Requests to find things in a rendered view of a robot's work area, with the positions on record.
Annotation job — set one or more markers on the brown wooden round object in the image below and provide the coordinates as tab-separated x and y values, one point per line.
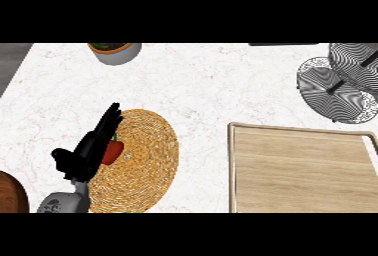
12	193

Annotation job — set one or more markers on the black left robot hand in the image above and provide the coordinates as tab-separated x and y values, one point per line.
85	150

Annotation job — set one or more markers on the grey plant pot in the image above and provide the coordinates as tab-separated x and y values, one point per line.
116	52

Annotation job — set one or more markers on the red bell pepper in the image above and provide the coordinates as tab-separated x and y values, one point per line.
113	150

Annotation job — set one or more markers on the pale wooden tray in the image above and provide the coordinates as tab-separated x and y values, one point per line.
303	171

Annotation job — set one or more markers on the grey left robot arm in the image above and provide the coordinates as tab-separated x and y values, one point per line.
62	201

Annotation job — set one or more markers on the round woven wicker placemat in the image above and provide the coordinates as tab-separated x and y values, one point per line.
141	163

